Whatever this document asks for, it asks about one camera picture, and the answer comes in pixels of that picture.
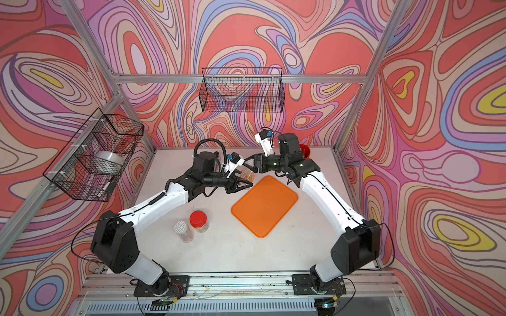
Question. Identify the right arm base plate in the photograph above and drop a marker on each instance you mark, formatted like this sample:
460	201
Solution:
309	284

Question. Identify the black marker in basket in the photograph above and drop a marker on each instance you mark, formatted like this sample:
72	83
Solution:
109	186

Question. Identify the red cup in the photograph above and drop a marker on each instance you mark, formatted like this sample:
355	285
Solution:
305	150

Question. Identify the red lid jar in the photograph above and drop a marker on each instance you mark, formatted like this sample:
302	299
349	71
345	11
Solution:
199	221

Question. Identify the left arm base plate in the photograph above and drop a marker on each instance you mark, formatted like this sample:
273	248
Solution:
175	286

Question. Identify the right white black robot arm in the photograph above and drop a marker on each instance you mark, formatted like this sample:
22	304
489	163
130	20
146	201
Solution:
358	240

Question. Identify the clear candy jar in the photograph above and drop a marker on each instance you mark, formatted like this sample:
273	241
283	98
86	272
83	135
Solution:
247	174

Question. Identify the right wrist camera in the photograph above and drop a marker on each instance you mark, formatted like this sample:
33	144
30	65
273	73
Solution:
264	139

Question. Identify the left black wire basket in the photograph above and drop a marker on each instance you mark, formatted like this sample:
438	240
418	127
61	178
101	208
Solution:
100	132

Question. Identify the white roll in basket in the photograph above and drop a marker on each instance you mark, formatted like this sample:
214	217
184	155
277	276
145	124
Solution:
107	163

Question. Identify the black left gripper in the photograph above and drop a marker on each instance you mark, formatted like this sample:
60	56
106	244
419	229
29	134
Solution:
232	184

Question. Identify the orange plastic tray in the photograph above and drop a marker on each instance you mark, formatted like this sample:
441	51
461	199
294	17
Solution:
265	204

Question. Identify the white lid jar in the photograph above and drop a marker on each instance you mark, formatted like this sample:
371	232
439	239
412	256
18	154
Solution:
183	231

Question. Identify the black wire basket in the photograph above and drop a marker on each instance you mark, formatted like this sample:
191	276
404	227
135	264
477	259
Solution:
242	90
100	132

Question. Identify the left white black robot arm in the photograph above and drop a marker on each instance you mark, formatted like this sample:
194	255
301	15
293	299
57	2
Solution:
115	239

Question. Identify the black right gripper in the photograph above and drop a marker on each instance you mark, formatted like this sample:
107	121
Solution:
261	161

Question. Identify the back black wire basket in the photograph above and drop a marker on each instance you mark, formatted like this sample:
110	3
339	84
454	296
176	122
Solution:
242	90

